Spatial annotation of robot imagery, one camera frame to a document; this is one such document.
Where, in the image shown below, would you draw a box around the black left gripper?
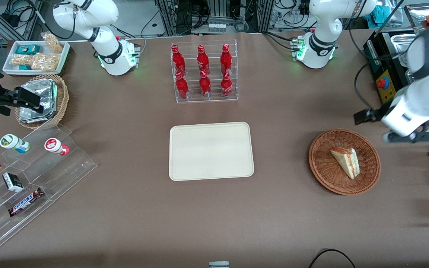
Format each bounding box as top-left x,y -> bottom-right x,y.
354,102 -> 393,125

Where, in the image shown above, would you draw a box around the triangle sandwich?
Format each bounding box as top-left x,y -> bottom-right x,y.
330,147 -> 360,180

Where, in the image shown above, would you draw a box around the deep wicker basket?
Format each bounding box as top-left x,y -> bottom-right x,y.
15,74 -> 70,130

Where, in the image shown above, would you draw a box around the white rectangular snack tray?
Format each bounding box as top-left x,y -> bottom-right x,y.
3,40 -> 71,76

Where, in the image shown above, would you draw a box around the round brown wicker basket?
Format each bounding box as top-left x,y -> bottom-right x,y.
308,128 -> 381,196

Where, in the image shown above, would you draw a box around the beige plastic tray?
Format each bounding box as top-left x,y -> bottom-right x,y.
169,122 -> 255,182

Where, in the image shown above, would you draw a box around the silver foil wrapped packs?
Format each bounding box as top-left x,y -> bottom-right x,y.
19,79 -> 58,124

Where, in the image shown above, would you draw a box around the large clear snack bag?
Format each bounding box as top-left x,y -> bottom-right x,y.
31,52 -> 61,72

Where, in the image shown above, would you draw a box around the clear bag of crackers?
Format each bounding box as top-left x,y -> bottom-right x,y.
11,54 -> 33,67

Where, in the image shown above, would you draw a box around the green lid yogurt cup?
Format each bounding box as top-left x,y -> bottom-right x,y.
0,134 -> 31,154

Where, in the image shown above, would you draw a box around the red lid yogurt cup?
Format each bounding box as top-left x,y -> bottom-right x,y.
44,137 -> 70,157

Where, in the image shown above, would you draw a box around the teal snack box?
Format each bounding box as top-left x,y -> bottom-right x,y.
16,45 -> 41,55

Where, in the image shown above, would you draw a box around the black food warmer cabinet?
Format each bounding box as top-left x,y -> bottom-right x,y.
363,3 -> 429,128

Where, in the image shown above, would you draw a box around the clear bag of peanuts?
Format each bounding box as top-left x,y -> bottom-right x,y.
42,32 -> 64,54

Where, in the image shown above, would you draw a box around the clear acrylic stepped shelf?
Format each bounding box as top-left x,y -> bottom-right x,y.
0,124 -> 98,254

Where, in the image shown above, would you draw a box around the small black white box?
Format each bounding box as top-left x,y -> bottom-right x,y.
3,172 -> 24,193

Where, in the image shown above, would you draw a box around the Snickers chocolate bar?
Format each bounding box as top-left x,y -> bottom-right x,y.
8,187 -> 45,217

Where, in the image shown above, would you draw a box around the teal cloth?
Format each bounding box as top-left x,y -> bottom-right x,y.
372,5 -> 394,23

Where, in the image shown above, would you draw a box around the red cola bottle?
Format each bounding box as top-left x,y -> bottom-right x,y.
220,72 -> 233,98
175,72 -> 189,100
220,44 -> 233,73
171,45 -> 186,73
197,45 -> 210,73
198,70 -> 212,98

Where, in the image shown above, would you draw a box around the clear acrylic bottle rack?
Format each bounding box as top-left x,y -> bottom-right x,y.
171,39 -> 239,104

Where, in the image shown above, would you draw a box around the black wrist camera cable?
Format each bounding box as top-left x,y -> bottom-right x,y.
354,60 -> 382,111

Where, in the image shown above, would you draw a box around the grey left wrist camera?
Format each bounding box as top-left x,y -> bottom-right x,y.
383,130 -> 429,144

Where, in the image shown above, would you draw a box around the black floor cable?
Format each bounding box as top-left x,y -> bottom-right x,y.
308,248 -> 356,268

